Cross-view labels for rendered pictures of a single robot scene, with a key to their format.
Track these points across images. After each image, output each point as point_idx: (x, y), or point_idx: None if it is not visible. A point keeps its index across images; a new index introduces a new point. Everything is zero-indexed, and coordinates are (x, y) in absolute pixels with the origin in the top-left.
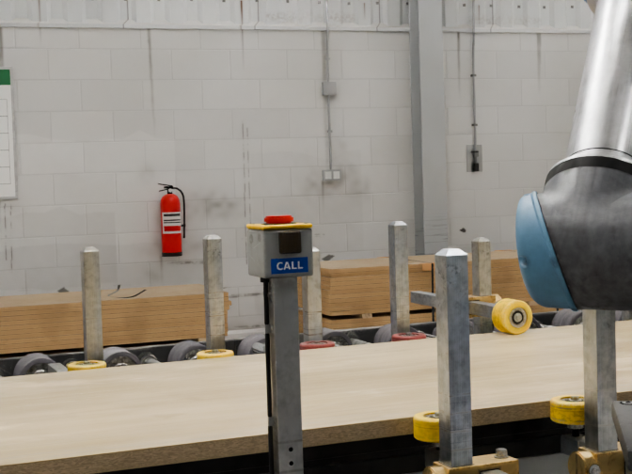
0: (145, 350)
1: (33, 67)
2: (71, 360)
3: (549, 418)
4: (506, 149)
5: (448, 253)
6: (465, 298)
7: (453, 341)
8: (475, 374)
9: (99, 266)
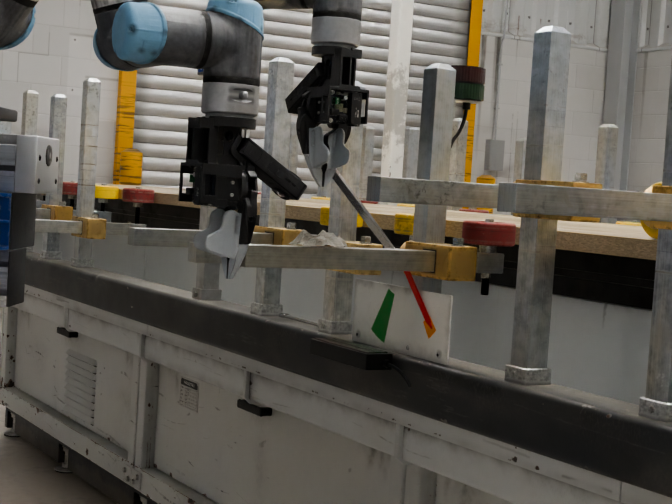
0: None
1: None
2: None
3: (452, 242)
4: None
5: (271, 60)
6: (274, 95)
7: (267, 128)
8: (561, 225)
9: (606, 140)
